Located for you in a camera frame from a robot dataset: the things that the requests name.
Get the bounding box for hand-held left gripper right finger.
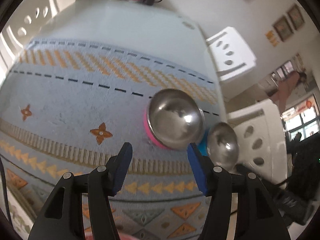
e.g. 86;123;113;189
187;142;292;240

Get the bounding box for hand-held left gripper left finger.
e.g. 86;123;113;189
27;142;133;240

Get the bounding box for blue steel bowl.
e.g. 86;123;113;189
197;122;239;172

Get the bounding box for pink steel bowl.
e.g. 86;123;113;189
143;88;206;152

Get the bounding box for white dining chair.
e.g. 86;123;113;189
0;0;60;63
205;27;257;83
226;98;292;183

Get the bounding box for blue patterned tablecloth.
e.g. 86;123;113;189
0;38;222;240

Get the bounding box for dark cloth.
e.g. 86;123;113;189
272;152;320;227

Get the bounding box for yellow hanging ornaments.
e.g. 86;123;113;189
265;30;279;47

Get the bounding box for black cable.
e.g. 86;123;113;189
0;155;12;220

